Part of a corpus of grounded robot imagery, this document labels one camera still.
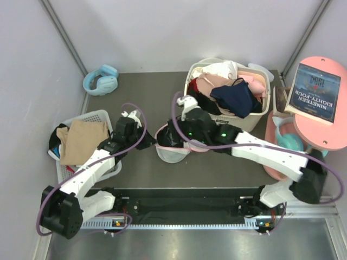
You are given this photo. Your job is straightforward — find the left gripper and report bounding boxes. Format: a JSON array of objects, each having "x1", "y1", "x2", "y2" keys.
[{"x1": 126, "y1": 123, "x2": 157, "y2": 151}]

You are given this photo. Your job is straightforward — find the white cream garment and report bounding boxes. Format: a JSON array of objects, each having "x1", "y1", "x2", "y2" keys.
[{"x1": 202, "y1": 61, "x2": 246, "y2": 80}]

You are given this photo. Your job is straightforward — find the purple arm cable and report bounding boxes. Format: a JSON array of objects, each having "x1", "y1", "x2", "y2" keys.
[
  {"x1": 172, "y1": 91, "x2": 343, "y2": 236},
  {"x1": 36, "y1": 102, "x2": 148, "y2": 237}
]

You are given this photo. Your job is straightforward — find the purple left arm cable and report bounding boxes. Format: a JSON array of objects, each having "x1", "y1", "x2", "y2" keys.
[{"x1": 36, "y1": 102, "x2": 148, "y2": 237}]

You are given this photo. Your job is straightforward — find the teal cat-ear headphones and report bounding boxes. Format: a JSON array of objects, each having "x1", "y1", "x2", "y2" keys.
[{"x1": 272, "y1": 116, "x2": 313, "y2": 153}]

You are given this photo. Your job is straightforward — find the beige folded cloth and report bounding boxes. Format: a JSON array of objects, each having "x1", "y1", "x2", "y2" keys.
[{"x1": 56, "y1": 120, "x2": 109, "y2": 165}]

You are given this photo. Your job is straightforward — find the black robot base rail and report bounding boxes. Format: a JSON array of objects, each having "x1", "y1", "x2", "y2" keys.
[{"x1": 86, "y1": 186, "x2": 285, "y2": 225}]

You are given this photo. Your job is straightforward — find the pink two-tier side table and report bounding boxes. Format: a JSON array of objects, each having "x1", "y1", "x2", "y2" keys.
[{"x1": 262, "y1": 56, "x2": 347, "y2": 183}]

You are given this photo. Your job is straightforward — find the black garment under cloth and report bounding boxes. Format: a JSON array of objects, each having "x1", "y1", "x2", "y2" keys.
[{"x1": 48, "y1": 123, "x2": 69, "y2": 161}]

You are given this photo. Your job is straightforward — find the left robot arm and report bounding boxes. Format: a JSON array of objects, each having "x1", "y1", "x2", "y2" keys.
[{"x1": 36, "y1": 107, "x2": 156, "y2": 239}]

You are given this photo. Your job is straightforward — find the peach lace bra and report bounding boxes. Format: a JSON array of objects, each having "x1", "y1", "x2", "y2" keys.
[{"x1": 196, "y1": 73, "x2": 234, "y2": 116}]

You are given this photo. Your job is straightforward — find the black garment in basket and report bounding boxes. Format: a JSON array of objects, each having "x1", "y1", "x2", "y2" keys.
[{"x1": 187, "y1": 89, "x2": 222, "y2": 115}]

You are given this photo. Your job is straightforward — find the white mesh laundry bag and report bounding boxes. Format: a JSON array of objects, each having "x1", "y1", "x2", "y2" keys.
[{"x1": 155, "y1": 124, "x2": 209, "y2": 164}]

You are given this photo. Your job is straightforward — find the blue hardcover book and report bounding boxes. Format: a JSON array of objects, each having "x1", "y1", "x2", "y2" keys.
[{"x1": 285, "y1": 63, "x2": 341, "y2": 125}]

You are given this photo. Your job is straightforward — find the white plastic lid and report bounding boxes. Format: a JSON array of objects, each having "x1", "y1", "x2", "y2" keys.
[{"x1": 248, "y1": 63, "x2": 274, "y2": 82}]

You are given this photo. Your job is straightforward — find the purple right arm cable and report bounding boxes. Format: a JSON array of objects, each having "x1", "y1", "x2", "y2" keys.
[{"x1": 172, "y1": 91, "x2": 343, "y2": 236}]

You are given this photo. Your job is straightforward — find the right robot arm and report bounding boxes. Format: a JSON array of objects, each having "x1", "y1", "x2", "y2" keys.
[{"x1": 171, "y1": 93, "x2": 327, "y2": 215}]

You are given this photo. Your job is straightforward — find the pink garment in basket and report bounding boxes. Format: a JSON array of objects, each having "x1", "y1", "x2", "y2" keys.
[{"x1": 238, "y1": 74, "x2": 266, "y2": 99}]

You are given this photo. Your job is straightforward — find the light blue headphones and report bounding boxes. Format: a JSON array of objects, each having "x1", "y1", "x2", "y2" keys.
[{"x1": 82, "y1": 64, "x2": 119, "y2": 96}]

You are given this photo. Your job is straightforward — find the navy blue bra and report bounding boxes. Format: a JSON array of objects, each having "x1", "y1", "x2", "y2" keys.
[{"x1": 210, "y1": 78, "x2": 262, "y2": 119}]

